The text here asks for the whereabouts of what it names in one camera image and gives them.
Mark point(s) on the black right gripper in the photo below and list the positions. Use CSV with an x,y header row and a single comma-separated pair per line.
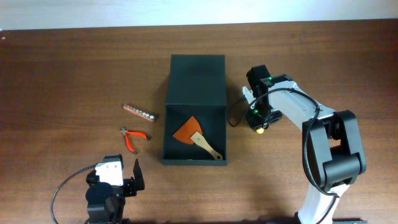
x,y
254,122

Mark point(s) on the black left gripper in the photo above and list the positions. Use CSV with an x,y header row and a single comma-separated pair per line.
x,y
129,182

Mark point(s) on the yellow black ratchet screwdriver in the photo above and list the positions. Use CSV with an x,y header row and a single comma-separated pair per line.
x,y
260,130

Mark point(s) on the orange scraper with tan handle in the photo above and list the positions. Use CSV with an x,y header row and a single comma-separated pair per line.
x,y
191,133

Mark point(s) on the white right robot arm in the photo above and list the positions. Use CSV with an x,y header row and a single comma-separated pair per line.
x,y
332,150

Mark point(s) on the black open box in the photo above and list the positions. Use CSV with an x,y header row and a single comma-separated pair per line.
x,y
197,88

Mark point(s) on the orange socket bit rail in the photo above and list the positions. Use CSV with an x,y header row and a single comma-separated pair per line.
x,y
140,113

